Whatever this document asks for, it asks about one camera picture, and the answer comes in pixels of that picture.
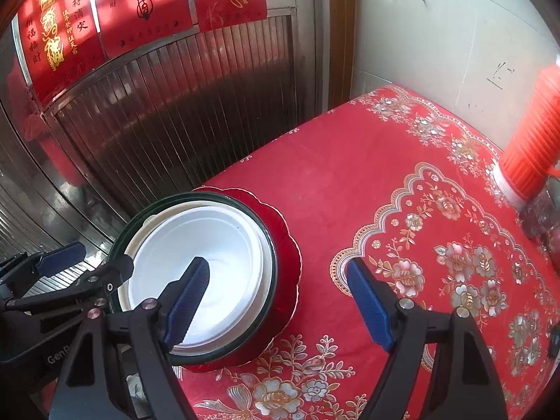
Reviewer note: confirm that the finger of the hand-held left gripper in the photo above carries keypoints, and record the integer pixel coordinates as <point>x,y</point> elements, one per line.
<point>65,253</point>
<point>111,278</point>

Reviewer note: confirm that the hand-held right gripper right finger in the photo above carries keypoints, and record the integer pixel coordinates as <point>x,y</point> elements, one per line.
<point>369,306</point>

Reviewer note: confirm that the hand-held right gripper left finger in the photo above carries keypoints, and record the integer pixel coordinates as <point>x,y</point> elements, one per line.
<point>188,302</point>

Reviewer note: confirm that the cream ribbed plastic bowl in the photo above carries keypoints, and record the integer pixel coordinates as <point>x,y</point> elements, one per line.
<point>133,245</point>

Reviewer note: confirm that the green plastic bowl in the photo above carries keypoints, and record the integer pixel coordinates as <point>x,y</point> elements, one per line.
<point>272,288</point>

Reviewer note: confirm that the red glass plate gold rim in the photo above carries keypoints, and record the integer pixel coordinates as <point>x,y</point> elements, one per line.
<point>288,280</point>

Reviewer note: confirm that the red floral tablecloth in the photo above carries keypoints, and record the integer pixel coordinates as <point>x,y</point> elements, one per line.
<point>372,175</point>

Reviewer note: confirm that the brown ribbed metal door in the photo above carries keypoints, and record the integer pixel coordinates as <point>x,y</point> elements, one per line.
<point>175,118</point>

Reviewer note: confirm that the glass pot lid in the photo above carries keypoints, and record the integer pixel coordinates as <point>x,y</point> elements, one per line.
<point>542,223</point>

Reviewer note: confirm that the red poster gold characters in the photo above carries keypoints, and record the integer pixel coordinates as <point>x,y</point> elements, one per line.
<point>57,43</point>

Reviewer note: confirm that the orange thermos flask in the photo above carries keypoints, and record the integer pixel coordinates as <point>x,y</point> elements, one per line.
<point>529,153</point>

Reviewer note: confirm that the red poster black characters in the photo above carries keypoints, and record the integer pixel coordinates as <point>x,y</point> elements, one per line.
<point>144,13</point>

